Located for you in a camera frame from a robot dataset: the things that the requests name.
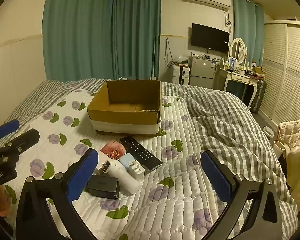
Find black remote control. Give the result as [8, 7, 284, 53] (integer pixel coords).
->
[120, 136, 163, 172]

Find dark suitcase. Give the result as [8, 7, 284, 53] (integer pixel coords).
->
[251, 79, 267, 114]

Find silver small fridge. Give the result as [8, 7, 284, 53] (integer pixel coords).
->
[189, 56, 217, 89]

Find black wall television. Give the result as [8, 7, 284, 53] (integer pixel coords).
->
[191, 23, 230, 54]

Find white suitcase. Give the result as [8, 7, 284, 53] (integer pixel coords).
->
[172, 65, 190, 85]

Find white handheld device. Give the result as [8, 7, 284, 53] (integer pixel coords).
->
[101, 160, 142, 195]

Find light blue small box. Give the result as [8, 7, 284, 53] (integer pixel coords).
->
[119, 154, 134, 169]

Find white louvred wardrobe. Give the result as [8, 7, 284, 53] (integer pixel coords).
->
[259, 19, 300, 130]

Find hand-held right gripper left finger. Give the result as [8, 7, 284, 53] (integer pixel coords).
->
[16, 148, 99, 240]

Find cardboard box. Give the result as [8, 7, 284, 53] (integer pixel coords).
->
[87, 79, 162, 138]

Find white cup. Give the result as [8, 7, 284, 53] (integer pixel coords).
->
[272, 140, 287, 159]

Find air conditioner cable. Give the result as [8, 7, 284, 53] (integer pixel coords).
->
[224, 10, 233, 34]

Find hanging black cables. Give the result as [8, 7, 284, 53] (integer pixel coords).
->
[164, 38, 176, 68]

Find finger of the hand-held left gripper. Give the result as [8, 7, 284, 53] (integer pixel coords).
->
[0, 128, 40, 160]
[0, 119, 20, 140]

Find floral quilted mat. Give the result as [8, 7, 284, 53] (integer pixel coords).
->
[5, 87, 240, 240]

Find white dressing table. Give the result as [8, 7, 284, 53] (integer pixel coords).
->
[214, 66, 259, 108]

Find pink patterned pouch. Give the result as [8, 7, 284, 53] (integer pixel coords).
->
[100, 140, 127, 160]

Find grey checkered duvet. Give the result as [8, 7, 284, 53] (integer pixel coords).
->
[0, 78, 299, 240]

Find white round floor dish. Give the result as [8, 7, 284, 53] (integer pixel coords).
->
[263, 126, 275, 138]

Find cream padded jacket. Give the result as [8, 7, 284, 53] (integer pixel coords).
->
[277, 119, 300, 213]

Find white charger plug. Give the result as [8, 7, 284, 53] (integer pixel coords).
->
[127, 160, 146, 182]

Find oval white vanity mirror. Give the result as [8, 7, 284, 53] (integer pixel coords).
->
[227, 37, 248, 65]

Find light green curtain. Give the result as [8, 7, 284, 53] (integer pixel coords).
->
[233, 0, 265, 67]

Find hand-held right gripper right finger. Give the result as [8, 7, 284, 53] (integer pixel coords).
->
[200, 150, 283, 240]

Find black power adapter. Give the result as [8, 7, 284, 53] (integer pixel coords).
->
[86, 174, 120, 200]

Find person's left hand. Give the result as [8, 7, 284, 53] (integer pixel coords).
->
[0, 185, 10, 218]

